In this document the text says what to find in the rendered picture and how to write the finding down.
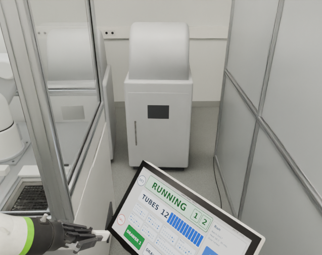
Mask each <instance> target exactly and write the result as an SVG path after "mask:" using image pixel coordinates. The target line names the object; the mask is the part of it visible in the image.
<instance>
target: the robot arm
mask: <svg viewBox="0 0 322 255"><path fill-rule="evenodd" d="M47 216H48V214H44V215H43V217H18V216H11V215H7V214H3V213H1V212H0V255H43V254H44V253H45V252H46V251H55V250H57V249H59V248H60V247H64V248H69V247H70V248H72V249H73V250H74V251H73V253H74V254H77V253H78V252H79V251H81V250H85V249H88V248H91V247H94V246H95V244H96V242H97V241H107V239H108V237H109V235H110V232H109V231H105V230H92V229H93V228H92V227H90V228H89V229H87V226H85V225H79V224H73V223H67V222H63V221H61V220H57V222H50V221H49V219H47Z"/></svg>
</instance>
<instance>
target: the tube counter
mask: <svg viewBox="0 0 322 255"><path fill-rule="evenodd" d="M158 216H159V217H160V218H161V219H162V220H164V221H165V222H166V223H167V224H169V225H170V226H171V227H172V228H174V229H175V230H176V231H177V232H178V233H180V234H181V235H182V236H183V237H184V238H186V239H187V240H188V241H189V242H191V243H192V244H193V245H194V246H196V247H197V248H199V246H200V244H201V243H202V241H203V239H204V237H205V236H204V235H203V234H201V233H200V232H199V231H198V230H196V229H195V228H194V227H192V226H191V225H190V224H188V223H187V222H186V221H184V220H183V219H182V218H180V217H179V216H178V215H176V214H175V213H174V212H172V211H171V210H170V209H169V208H167V207H166V206H165V205H163V207H162V209H161V211H160V213H159V215H158Z"/></svg>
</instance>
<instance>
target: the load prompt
mask: <svg viewBox="0 0 322 255"><path fill-rule="evenodd" d="M144 187H145V188H147V189H148V190H149V191H151V192H152V193H153V194H155V195H156V196H157V197H159V198H160V199H161V200H163V201H164V202H165V203H167V204H168V205H169V206H171V207H172V208H173V209H175V210H176V211H177V212H179V213H180V214H181V215H183V216H184V217H185V218H187V219H188V220H189V221H191V222H192V223H193V224H195V225H196V226H197V227H199V228H200V229H201V230H203V231H204V232H205V233H207V231H208V229H209V227H210V225H211V223H212V221H213V220H214V218H213V217H211V216H210V215H208V214H206V213H205V212H204V211H202V210H201V209H199V208H198V207H196V206H195V205H193V204H192V203H191V202H189V201H188V200H186V199H185V198H183V197H182V196H180V195H179V194H178V193H176V192H175V191H173V190H172V189H170V188H169V187H167V186H166V185H165V184H163V183H162V182H160V181H159V180H157V179H156V178H154V177H153V176H152V175H150V176H149V178H148V180H147V182H146V184H145V186H144Z"/></svg>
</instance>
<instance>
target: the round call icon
mask: <svg viewBox="0 0 322 255"><path fill-rule="evenodd" d="M126 219H127V217H126V216H125V215H124V214H123V213H122V212H120V213H119V215H118V217H117V219H116V221H115V222H116V223H117V224H118V225H119V226H120V227H121V228H122V227H123V225H124V223H125V221H126Z"/></svg>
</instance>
